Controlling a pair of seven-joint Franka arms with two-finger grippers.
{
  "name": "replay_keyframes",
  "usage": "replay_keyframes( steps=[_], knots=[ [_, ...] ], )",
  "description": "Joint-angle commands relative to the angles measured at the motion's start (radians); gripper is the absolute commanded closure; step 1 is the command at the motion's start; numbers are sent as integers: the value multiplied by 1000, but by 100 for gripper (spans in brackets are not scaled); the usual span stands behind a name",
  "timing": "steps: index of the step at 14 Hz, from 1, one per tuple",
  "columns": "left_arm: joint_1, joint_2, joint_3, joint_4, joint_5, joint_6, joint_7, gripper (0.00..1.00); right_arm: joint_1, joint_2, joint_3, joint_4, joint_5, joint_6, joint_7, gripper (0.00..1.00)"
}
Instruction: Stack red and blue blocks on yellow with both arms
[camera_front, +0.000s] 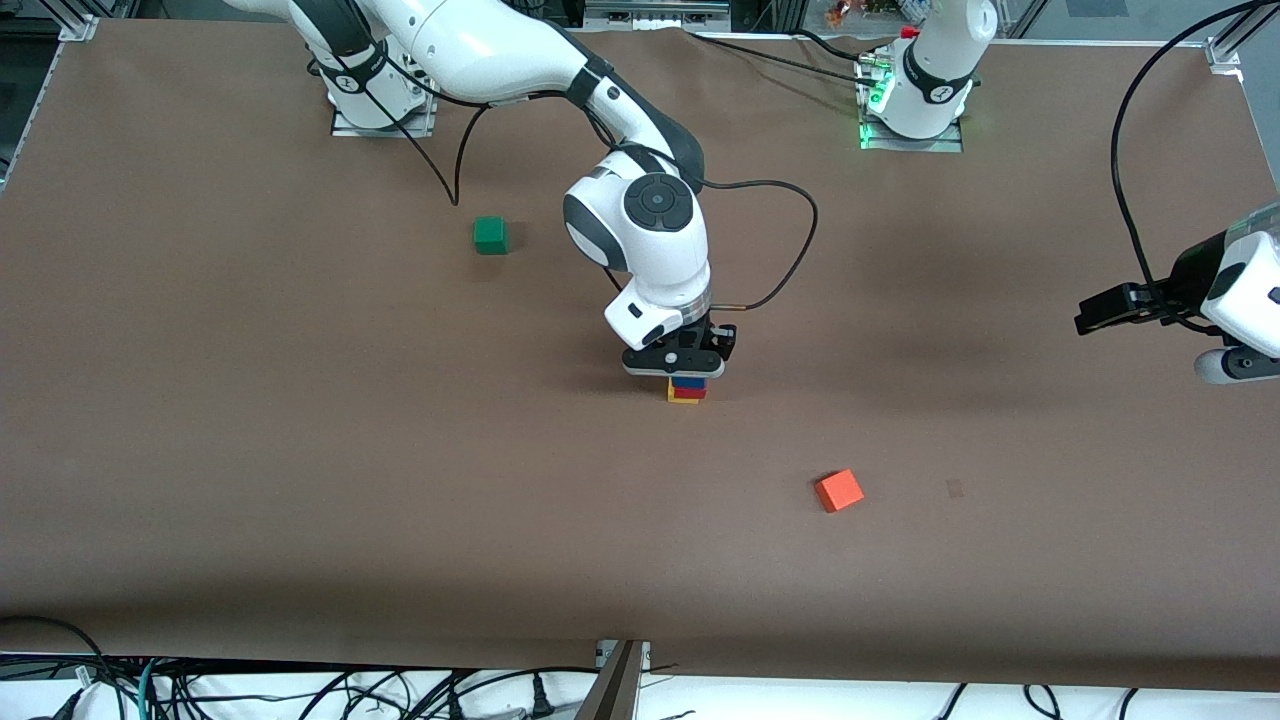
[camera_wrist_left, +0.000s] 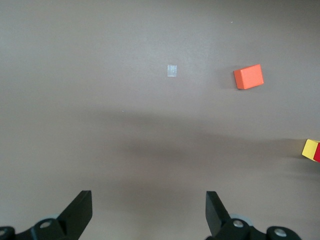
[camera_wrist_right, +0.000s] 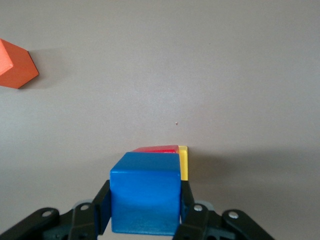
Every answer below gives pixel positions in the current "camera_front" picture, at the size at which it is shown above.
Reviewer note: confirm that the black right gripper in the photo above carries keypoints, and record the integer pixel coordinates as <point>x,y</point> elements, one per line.
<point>722,335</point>

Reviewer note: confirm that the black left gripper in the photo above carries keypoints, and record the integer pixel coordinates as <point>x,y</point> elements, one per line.
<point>1187,273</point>

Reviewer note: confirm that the blue wooden block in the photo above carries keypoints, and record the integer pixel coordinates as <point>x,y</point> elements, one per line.
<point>688,381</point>

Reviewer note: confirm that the red wooden block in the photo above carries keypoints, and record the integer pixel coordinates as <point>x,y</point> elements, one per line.
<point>688,392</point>

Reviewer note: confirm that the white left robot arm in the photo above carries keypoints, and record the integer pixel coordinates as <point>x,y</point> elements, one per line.
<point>940,90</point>

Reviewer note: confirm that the orange wooden block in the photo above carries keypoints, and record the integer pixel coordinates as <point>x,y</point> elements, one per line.
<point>839,490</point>

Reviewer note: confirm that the green wooden block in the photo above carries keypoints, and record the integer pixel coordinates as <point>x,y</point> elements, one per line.
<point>490,234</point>

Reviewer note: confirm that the aluminium corner profile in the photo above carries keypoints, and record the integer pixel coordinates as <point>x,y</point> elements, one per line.
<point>1228,45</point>
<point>78,25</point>

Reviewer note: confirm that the brown table cover sheet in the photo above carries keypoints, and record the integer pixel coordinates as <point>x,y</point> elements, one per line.
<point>400,500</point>

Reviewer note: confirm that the black power plug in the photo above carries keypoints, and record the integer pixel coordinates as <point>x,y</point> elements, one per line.
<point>541,703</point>

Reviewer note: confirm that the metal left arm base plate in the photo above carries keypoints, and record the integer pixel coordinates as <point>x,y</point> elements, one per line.
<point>945,144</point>

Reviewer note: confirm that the metal table edge bracket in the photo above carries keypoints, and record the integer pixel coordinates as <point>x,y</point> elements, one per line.
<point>610,652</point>

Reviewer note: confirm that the grey metal rail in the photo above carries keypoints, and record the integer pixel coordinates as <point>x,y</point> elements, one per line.
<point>655,12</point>

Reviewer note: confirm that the aluminium frame beam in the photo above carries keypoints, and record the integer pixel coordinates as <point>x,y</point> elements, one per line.
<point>612,695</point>

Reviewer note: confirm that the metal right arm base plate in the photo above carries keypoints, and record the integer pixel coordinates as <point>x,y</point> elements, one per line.
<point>400,127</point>

